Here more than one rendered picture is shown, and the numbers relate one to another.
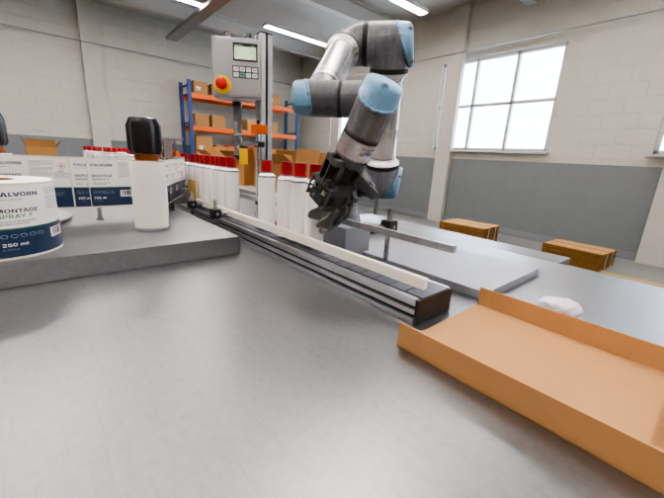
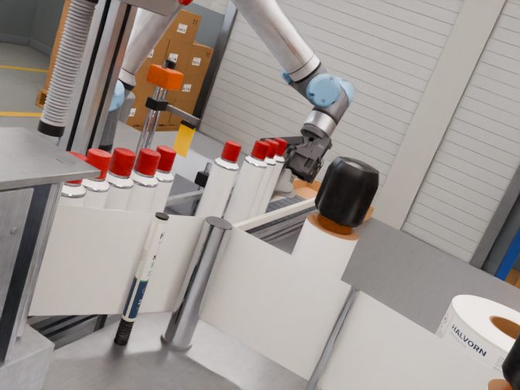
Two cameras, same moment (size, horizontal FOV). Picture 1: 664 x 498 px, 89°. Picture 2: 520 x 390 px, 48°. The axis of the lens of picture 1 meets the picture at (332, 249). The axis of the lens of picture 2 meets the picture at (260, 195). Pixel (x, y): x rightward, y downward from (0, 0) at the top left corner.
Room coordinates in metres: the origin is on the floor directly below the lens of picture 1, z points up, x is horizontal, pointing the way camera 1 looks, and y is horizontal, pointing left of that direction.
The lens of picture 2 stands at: (1.45, 1.25, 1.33)
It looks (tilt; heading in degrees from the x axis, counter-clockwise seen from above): 16 degrees down; 243
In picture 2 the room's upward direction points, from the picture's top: 21 degrees clockwise
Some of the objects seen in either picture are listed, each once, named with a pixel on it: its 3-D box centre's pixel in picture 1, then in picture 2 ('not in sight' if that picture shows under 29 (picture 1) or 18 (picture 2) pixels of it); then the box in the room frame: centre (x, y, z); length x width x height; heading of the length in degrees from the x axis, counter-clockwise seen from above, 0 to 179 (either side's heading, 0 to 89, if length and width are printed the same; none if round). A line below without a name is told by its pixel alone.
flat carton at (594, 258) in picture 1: (577, 253); not in sight; (4.08, -3.07, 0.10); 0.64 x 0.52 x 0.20; 37
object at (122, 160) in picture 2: (219, 184); (107, 213); (1.26, 0.43, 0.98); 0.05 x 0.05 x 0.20
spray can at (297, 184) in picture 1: (299, 203); (256, 182); (0.88, 0.09, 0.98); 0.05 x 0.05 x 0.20
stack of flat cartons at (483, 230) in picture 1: (467, 233); not in sight; (4.67, -1.91, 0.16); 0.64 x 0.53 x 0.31; 45
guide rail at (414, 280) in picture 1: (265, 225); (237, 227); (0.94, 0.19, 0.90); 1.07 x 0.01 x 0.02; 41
